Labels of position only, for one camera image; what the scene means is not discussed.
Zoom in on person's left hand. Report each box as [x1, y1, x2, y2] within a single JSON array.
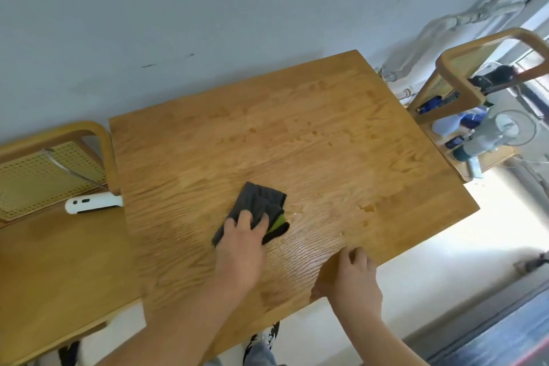
[[212, 209, 271, 295]]

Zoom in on person's right hand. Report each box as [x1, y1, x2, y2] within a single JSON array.
[[309, 246, 384, 321]]

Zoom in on dark grey cleaning cloth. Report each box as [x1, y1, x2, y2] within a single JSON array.
[[210, 181, 291, 249]]

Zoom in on person's right forearm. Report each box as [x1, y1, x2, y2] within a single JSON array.
[[341, 313, 428, 366]]

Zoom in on person's left forearm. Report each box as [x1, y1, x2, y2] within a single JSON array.
[[96, 274, 263, 366]]

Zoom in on person's grey trousers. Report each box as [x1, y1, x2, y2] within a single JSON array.
[[246, 342, 278, 366]]

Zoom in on wooden table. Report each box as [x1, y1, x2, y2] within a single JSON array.
[[108, 50, 481, 363]]

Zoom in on black treadmill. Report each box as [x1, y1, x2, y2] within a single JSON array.
[[403, 251, 549, 366]]

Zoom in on white handheld device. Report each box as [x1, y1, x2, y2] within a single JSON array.
[[65, 191, 125, 216]]

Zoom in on white tube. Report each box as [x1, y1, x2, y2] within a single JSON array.
[[467, 156, 484, 180]]

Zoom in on teal capped bottle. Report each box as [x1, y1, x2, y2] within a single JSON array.
[[453, 140, 478, 163]]

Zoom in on wooden rattan chair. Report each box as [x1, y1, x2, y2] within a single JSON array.
[[0, 121, 145, 366], [406, 27, 549, 184]]

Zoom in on light blue spray bottle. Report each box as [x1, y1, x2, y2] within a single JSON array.
[[431, 114, 465, 137]]

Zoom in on blue patterned bag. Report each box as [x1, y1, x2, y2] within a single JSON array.
[[459, 106, 490, 132]]

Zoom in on grey charging cable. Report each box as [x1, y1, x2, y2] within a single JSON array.
[[42, 148, 109, 191]]

